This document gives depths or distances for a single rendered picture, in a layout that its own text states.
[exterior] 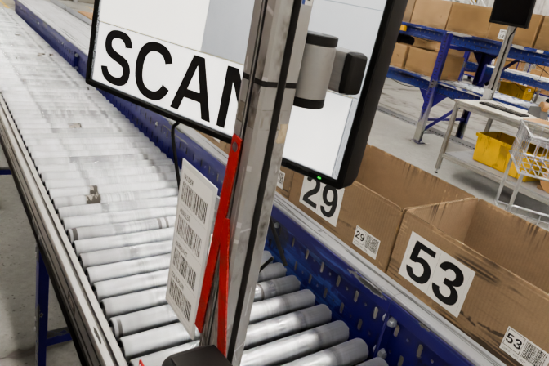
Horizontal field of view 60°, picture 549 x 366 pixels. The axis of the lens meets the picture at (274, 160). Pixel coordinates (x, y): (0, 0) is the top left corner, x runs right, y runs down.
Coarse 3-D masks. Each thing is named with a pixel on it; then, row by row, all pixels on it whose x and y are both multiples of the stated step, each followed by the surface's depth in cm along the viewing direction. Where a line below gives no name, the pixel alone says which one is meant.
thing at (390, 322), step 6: (276, 222) 140; (384, 318) 104; (390, 318) 104; (384, 324) 104; (390, 324) 103; (396, 324) 103; (384, 330) 104; (390, 330) 106; (384, 336) 105; (378, 342) 106; (384, 342) 106; (378, 348) 106; (384, 348) 107; (378, 354) 106; (384, 354) 106
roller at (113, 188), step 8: (112, 184) 160; (120, 184) 160; (128, 184) 162; (136, 184) 163; (144, 184) 164; (152, 184) 166; (160, 184) 167; (168, 184) 169; (176, 184) 171; (48, 192) 150; (56, 192) 148; (64, 192) 149; (72, 192) 150; (80, 192) 152; (88, 192) 153; (96, 192) 154; (104, 192) 156; (112, 192) 157
